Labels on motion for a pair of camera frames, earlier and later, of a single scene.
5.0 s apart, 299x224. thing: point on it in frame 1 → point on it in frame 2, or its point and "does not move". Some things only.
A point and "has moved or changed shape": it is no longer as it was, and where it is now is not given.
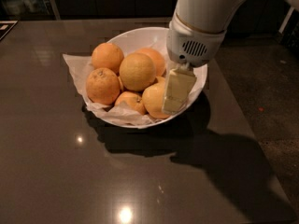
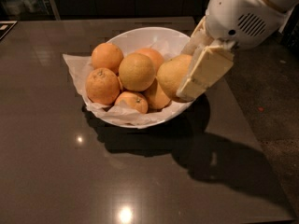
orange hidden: (161, 80) → (156, 97)
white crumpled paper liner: (122, 113) does not move
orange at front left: (103, 86) does not move
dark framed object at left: (6, 26) does not move
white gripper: (191, 46) → (239, 16)
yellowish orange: (153, 98) has moved or changed shape
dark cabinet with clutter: (27, 3) does not move
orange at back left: (106, 55) does not move
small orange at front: (133, 99) does not move
